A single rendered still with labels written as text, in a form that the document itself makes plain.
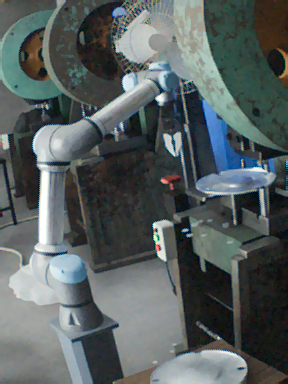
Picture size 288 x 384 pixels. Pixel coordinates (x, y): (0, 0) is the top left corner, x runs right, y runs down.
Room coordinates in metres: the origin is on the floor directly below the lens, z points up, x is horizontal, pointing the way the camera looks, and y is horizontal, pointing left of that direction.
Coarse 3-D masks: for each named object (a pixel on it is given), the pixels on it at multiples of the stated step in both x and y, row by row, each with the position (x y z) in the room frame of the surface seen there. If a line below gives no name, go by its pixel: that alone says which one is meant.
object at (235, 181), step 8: (208, 176) 2.14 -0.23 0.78; (216, 176) 2.13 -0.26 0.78; (224, 176) 2.11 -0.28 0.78; (232, 176) 2.08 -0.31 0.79; (240, 176) 2.06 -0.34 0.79; (248, 176) 2.05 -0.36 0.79; (256, 176) 2.05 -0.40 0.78; (264, 176) 2.03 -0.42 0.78; (272, 176) 2.02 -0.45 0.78; (200, 184) 2.06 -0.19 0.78; (208, 184) 2.04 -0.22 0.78; (216, 184) 2.03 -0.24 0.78; (224, 184) 1.99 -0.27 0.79; (232, 184) 1.98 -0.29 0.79; (240, 184) 1.96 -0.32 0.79; (248, 184) 1.96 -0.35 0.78; (256, 184) 1.95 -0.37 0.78; (264, 184) 1.94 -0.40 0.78; (208, 192) 1.94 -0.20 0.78; (216, 192) 1.92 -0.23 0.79; (224, 192) 1.91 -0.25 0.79; (232, 192) 1.89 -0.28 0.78; (240, 192) 1.88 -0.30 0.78; (248, 192) 1.88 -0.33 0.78
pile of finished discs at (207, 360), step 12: (168, 360) 1.56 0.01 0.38; (180, 360) 1.55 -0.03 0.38; (192, 360) 1.54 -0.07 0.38; (204, 360) 1.53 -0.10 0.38; (216, 360) 1.51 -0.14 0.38; (228, 360) 1.50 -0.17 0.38; (240, 360) 1.48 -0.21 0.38; (156, 372) 1.50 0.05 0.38; (168, 372) 1.49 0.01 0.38; (180, 372) 1.47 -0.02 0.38; (192, 372) 1.46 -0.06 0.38; (204, 372) 1.44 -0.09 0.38; (216, 372) 1.43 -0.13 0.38; (228, 372) 1.42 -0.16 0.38; (240, 372) 1.41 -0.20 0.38
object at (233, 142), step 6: (228, 126) 2.06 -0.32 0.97; (228, 132) 2.06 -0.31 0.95; (234, 132) 2.02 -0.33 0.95; (228, 138) 2.04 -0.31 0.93; (234, 138) 2.01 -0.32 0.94; (240, 138) 1.98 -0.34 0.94; (246, 138) 1.99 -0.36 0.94; (234, 144) 2.03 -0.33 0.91; (240, 144) 1.99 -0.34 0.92; (246, 144) 1.99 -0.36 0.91; (252, 144) 1.97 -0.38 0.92; (258, 144) 1.97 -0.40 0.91; (252, 150) 1.98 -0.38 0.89; (258, 150) 1.97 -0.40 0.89
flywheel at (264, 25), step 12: (264, 0) 1.64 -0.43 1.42; (276, 0) 1.66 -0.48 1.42; (264, 12) 1.64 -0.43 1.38; (276, 12) 1.66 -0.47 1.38; (264, 24) 1.64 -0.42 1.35; (276, 24) 1.65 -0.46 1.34; (264, 36) 1.63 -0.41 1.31; (276, 36) 1.65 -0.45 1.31; (264, 48) 1.63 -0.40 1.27; (276, 48) 1.67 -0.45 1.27
